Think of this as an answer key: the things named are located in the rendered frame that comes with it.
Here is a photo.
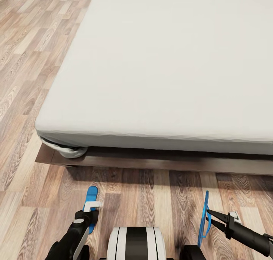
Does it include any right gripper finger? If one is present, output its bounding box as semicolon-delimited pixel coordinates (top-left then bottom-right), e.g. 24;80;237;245
211;219;227;234
207;210;231;224

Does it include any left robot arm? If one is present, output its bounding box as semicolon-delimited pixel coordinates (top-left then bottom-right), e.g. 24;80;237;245
45;201;103;260

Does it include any sandal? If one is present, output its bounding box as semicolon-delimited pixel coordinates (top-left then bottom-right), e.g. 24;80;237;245
85;186;98;234
198;191;211;247

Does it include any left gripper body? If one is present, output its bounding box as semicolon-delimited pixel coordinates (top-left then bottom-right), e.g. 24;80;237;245
75;210;99;224

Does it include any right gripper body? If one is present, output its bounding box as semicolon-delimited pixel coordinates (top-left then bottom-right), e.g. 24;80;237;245
226;216;254;249

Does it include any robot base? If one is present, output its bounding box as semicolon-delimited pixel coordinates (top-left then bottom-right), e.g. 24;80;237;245
77;245;206;260

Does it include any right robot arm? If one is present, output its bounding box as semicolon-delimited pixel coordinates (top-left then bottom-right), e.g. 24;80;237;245
207;210;273;259

